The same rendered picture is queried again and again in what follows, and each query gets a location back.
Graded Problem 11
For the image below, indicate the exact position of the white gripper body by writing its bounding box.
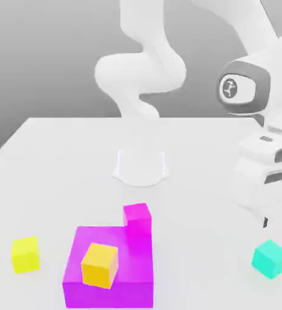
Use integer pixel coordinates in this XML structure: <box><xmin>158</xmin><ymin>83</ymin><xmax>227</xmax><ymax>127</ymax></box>
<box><xmin>233</xmin><ymin>156</ymin><xmax>282</xmax><ymax>219</ymax></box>

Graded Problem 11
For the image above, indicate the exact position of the small teal cube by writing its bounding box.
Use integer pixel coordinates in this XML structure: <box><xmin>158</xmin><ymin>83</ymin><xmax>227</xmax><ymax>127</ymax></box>
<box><xmin>251</xmin><ymin>239</ymin><xmax>282</xmax><ymax>280</ymax></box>

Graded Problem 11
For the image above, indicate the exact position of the small magenta cube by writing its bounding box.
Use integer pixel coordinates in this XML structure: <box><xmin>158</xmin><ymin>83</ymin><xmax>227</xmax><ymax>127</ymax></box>
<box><xmin>122</xmin><ymin>202</ymin><xmax>153</xmax><ymax>243</ymax></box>

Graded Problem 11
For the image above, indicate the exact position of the small orange cube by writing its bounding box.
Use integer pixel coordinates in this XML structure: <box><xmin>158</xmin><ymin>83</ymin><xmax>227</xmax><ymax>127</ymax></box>
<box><xmin>80</xmin><ymin>243</ymin><xmax>119</xmax><ymax>291</ymax></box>

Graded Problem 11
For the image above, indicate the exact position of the small yellow cube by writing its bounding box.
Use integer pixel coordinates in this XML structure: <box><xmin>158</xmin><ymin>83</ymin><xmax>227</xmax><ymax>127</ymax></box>
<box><xmin>10</xmin><ymin>236</ymin><xmax>41</xmax><ymax>275</ymax></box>

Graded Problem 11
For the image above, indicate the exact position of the large magenta box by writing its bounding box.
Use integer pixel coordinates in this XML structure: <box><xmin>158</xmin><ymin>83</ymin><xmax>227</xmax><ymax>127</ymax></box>
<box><xmin>61</xmin><ymin>225</ymin><xmax>154</xmax><ymax>310</ymax></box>

